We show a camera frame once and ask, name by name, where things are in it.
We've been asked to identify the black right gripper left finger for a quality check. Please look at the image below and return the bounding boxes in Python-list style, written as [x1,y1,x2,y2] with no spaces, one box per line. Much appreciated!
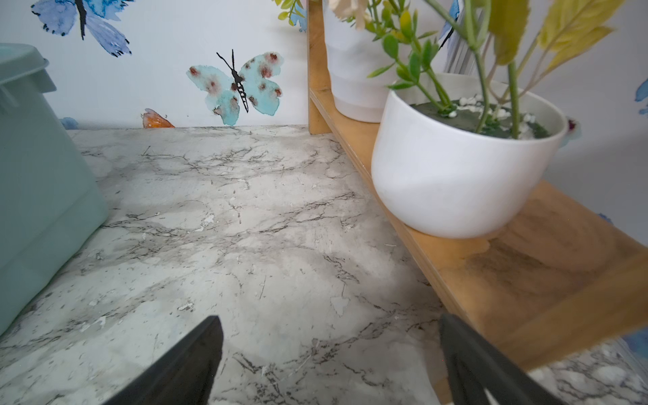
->
[107,316,224,404]

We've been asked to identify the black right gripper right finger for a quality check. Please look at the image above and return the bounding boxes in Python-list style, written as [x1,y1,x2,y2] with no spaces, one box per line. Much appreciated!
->
[439,314,563,404]

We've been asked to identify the teal plastic storage box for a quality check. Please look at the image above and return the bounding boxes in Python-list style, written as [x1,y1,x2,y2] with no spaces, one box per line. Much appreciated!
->
[1,43,108,331]

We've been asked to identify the wooden corner shelf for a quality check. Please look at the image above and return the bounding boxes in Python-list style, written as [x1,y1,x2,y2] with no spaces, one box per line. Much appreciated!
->
[307,11,647,371]

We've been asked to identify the white pot pink flowers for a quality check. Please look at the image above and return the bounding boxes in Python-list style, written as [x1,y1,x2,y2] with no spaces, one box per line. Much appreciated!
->
[366,0,629,240]

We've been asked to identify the white pot yellow flowers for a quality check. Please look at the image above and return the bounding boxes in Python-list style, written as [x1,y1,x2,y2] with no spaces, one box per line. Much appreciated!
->
[272,0,457,124]

